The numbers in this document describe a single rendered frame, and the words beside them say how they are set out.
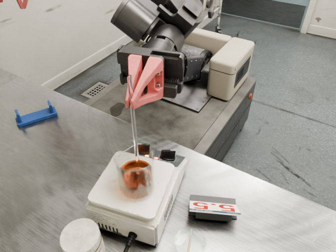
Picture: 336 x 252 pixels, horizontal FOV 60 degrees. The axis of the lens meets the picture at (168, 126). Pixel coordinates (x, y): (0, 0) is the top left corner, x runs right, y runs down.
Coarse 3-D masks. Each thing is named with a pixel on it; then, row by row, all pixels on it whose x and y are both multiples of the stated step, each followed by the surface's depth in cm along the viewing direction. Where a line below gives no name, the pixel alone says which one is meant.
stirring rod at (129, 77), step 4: (128, 76) 36; (128, 80) 37; (128, 84) 37; (128, 88) 37; (132, 88) 38; (128, 92) 38; (132, 92) 38; (132, 112) 40; (132, 116) 40; (132, 120) 41; (132, 124) 41; (132, 128) 42; (132, 132) 43; (136, 132) 43; (136, 136) 43; (136, 140) 44; (136, 144) 44; (136, 148) 45; (136, 152) 45; (136, 156) 46; (136, 160) 46; (136, 164) 47
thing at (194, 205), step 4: (192, 204) 54; (196, 204) 55; (200, 204) 55; (204, 204) 55; (208, 204) 55; (212, 204) 55; (216, 204) 56; (220, 204) 56; (224, 204) 56; (196, 208) 52; (200, 208) 52; (204, 208) 52; (208, 208) 53; (212, 208) 53; (216, 208) 53; (220, 208) 53; (224, 208) 53; (228, 208) 53; (232, 208) 54; (236, 208) 54
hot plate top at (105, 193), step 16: (112, 160) 54; (160, 160) 54; (112, 176) 51; (160, 176) 51; (96, 192) 48; (112, 192) 48; (160, 192) 48; (112, 208) 46; (128, 208) 46; (144, 208) 46
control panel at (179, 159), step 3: (156, 150) 63; (156, 153) 61; (159, 153) 62; (156, 156) 60; (159, 156) 60; (177, 156) 62; (180, 156) 62; (183, 156) 62; (159, 159) 58; (162, 159) 58; (177, 159) 60; (180, 159) 60; (168, 162) 57; (171, 162) 57; (174, 162) 58; (177, 162) 58; (180, 162) 58; (174, 165) 56; (177, 165) 56
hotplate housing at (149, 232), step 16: (176, 176) 54; (176, 192) 57; (96, 208) 48; (160, 208) 48; (112, 224) 49; (128, 224) 47; (144, 224) 47; (160, 224) 48; (128, 240) 48; (144, 240) 49
